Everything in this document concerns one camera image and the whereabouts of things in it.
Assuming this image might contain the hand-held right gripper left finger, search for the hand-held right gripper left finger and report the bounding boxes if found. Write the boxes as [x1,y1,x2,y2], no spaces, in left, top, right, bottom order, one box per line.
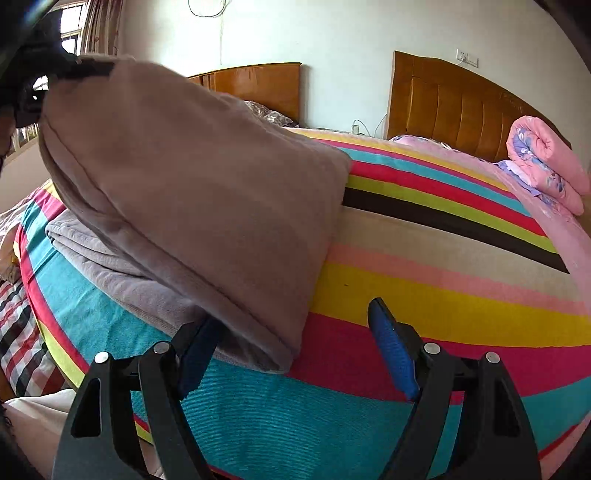
[52,316,228,480]

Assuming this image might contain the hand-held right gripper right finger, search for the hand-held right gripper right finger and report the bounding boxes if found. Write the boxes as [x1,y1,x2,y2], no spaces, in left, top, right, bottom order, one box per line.
[367,298,542,480]

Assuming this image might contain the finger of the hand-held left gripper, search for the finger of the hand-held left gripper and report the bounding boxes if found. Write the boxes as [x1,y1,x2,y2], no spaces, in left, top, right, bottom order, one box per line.
[69,54,117,80]

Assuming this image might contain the pink floral curtain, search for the pink floral curtain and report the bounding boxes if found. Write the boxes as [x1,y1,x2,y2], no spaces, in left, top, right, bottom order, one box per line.
[85,0,124,57]

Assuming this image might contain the rainbow striped blanket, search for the rainbow striped blanket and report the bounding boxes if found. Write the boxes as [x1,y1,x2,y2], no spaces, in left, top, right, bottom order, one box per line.
[13,127,591,480]

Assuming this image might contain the white cloth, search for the white cloth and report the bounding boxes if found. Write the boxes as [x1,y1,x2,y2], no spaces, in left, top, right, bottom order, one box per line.
[4,389,77,480]

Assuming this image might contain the red plaid bed sheet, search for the red plaid bed sheet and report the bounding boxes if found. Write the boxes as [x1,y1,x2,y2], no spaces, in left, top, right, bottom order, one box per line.
[0,277,63,401]

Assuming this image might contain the rolled pink floral quilt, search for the rolled pink floral quilt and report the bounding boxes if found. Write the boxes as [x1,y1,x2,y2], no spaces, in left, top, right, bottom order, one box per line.
[496,115,591,216]

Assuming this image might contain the panelled wooden headboard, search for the panelled wooden headboard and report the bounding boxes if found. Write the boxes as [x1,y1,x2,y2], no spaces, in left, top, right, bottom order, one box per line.
[386,51,572,162]

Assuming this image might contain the white hanging cable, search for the white hanging cable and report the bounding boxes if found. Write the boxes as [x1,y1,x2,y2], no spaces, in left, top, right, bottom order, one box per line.
[187,0,232,66]

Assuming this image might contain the white charger cable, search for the white charger cable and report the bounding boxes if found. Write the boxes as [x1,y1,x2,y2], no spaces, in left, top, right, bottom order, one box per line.
[348,113,389,138]

